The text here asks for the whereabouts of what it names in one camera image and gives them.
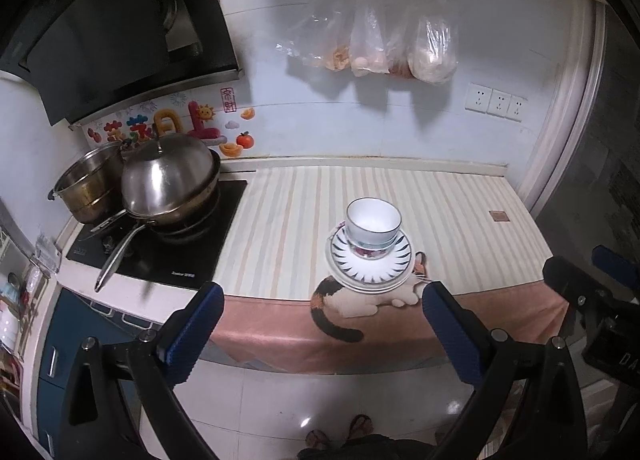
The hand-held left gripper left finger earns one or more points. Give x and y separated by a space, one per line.
195 335

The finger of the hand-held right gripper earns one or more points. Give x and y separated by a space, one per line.
617 265
567 280

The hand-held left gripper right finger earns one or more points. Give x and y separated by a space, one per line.
450 335

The large white plate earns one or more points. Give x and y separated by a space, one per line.
372 285
375 290

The small shallow dish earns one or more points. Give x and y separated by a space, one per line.
367 252

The blue leaf pattern plate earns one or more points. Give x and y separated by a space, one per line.
350 266

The white bowl with blue pattern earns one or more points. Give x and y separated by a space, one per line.
372 220

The black stove top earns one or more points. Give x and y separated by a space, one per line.
200 250

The small brown square tag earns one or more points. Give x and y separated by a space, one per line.
498 215

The striped tablecloth with cat print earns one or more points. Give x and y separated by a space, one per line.
280 240

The steel wok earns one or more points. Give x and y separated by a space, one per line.
195 207

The brown sandal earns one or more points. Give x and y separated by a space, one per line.
360 426
316 440

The blue cabinet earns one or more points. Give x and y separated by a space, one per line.
65 320

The person's dark clothing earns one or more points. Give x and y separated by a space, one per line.
370 449

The steel wok lid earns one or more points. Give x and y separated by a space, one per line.
165 175

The cluttered storage rack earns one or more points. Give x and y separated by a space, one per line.
20 300

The steel stock pot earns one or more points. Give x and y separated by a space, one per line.
90 190

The clear plastic bag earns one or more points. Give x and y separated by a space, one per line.
369 40
432 50
398 60
325 35

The black range hood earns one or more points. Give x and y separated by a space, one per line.
125 25

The white door frame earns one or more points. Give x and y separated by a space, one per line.
575 115

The white wall socket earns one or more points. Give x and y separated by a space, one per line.
477 98
500 103
517 108

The colourful wall sticker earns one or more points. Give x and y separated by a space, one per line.
165 123

